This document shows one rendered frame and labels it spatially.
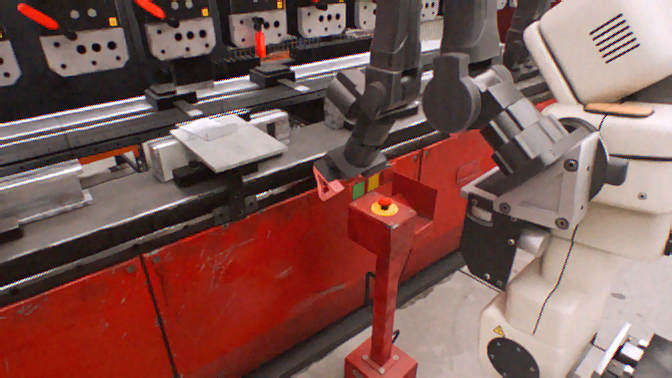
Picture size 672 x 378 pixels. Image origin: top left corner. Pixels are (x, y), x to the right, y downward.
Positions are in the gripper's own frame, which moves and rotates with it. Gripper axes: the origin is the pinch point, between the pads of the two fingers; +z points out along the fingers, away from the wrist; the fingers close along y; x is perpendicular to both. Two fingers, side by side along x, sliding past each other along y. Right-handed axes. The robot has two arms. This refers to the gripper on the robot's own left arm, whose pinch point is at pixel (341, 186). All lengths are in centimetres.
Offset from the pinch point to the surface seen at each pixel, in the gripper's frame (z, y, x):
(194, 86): 14, 3, -49
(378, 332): 69, -29, 23
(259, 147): 11.2, 1.5, -22.8
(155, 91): 29, 5, -65
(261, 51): 2.9, -11.4, -44.0
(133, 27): 30, -3, -97
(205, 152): 14.0, 11.8, -28.3
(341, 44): 33, -77, -73
